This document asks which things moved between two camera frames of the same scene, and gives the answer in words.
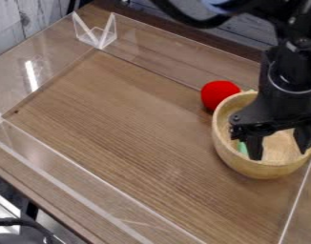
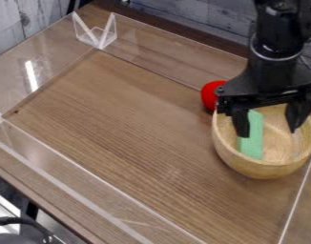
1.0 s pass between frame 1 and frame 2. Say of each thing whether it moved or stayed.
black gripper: moved
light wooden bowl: stayed
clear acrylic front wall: stayed
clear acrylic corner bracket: stayed
